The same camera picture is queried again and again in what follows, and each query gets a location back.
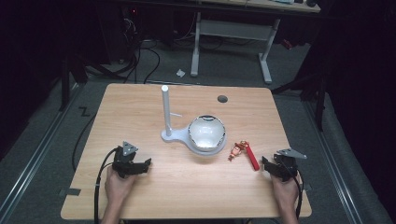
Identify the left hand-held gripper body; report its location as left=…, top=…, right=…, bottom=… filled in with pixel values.
left=111, top=141, right=143, bottom=179

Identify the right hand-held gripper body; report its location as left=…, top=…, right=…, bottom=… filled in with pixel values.
left=273, top=147, right=308, bottom=183

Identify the monkey toy keychain red strap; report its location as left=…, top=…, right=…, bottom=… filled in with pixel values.
left=227, top=140, right=262, bottom=172

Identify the person's right hand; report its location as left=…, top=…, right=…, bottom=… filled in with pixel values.
left=270, top=175, right=302, bottom=212

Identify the person's left hand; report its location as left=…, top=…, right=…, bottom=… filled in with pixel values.
left=104, top=169, right=137, bottom=205

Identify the white stand with pole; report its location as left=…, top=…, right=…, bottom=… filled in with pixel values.
left=160, top=84, right=228, bottom=157

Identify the grey tape patch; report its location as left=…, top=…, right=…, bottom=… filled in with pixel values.
left=58, top=188, right=82, bottom=198

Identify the white bowl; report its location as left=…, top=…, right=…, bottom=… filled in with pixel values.
left=187, top=114, right=227, bottom=153

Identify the black metal stand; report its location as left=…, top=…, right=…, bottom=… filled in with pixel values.
left=270, top=71, right=329, bottom=133
left=57, top=52, right=90, bottom=113

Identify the white-legged wooden desk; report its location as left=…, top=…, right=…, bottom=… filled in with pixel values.
left=189, top=0, right=322, bottom=86

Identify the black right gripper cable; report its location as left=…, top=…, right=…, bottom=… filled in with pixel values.
left=284, top=162, right=305, bottom=219

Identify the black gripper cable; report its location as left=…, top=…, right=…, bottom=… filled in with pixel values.
left=284, top=162, right=305, bottom=219
left=93, top=147, right=120, bottom=224

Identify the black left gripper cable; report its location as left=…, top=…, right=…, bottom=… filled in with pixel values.
left=93, top=147, right=120, bottom=224

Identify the metal floor rail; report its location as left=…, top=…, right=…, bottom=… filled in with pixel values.
left=303, top=99, right=365, bottom=224
left=0, top=81, right=82, bottom=224

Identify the black floor cable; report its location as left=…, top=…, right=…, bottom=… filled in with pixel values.
left=71, top=113, right=98, bottom=173

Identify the bundle of black floor cables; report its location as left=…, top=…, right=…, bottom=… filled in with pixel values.
left=120, top=17, right=162, bottom=85

